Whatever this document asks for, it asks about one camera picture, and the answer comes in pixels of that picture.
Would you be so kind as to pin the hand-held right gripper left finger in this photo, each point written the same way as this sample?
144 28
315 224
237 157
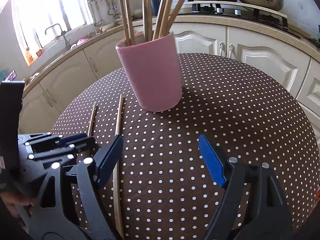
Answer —
110 155

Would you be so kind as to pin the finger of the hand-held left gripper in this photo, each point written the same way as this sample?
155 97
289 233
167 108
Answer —
73 138
82 147

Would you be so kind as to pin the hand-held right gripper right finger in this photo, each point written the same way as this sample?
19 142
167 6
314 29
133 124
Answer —
211 160

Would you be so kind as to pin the wooden chopstick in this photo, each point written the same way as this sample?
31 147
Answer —
91 120
117 200

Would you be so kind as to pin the pink cup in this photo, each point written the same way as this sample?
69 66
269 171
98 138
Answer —
150 80

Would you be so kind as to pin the bundle of wooden chopsticks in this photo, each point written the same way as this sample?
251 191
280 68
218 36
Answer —
163 15

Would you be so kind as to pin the hanging kitchen utensils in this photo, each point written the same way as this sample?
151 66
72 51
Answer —
112 7

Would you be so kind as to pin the person's left hand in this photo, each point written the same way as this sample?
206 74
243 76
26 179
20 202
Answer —
18 205

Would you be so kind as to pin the smartphone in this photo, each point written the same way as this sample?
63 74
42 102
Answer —
11 75

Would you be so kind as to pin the round polka-dot table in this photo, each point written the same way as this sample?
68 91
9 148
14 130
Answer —
200 105

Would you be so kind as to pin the orange bottle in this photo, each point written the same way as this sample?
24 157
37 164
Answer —
30 56

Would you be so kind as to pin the small jar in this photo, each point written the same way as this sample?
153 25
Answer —
39 52

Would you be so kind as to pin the stainless steel sink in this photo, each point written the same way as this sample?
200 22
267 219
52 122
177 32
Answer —
72 46

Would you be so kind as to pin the metal sink faucet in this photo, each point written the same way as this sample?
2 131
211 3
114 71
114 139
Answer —
63 36

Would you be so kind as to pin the orange packet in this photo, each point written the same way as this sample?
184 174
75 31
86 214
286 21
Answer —
318 196

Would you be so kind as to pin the white bowl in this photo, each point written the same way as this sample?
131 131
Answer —
107 27

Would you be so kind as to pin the cream lower kitchen cabinets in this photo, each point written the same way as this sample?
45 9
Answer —
262 55

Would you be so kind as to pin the kitchen window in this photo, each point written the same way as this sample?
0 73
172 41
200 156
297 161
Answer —
50 5

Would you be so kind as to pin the hanging metal ladle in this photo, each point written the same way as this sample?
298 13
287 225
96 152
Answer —
98 17

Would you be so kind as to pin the black gas hob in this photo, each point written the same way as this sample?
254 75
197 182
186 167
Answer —
225 13

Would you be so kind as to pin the dark blue kettle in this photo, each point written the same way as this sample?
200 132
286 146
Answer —
155 5

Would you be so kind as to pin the gas stove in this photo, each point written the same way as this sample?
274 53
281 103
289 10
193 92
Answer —
250 6

